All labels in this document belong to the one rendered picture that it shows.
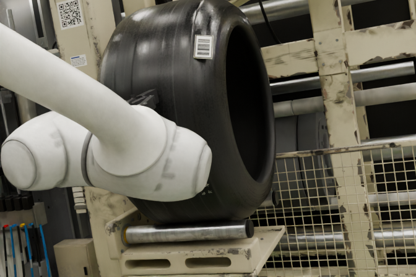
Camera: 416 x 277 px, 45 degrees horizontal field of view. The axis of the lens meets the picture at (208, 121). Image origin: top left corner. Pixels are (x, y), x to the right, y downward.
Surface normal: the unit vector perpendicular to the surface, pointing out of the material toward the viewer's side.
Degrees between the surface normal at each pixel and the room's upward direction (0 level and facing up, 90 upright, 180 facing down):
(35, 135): 45
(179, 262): 90
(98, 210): 90
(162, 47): 57
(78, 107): 117
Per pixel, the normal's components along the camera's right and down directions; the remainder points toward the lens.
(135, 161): 0.10, 0.27
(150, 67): -0.38, -0.29
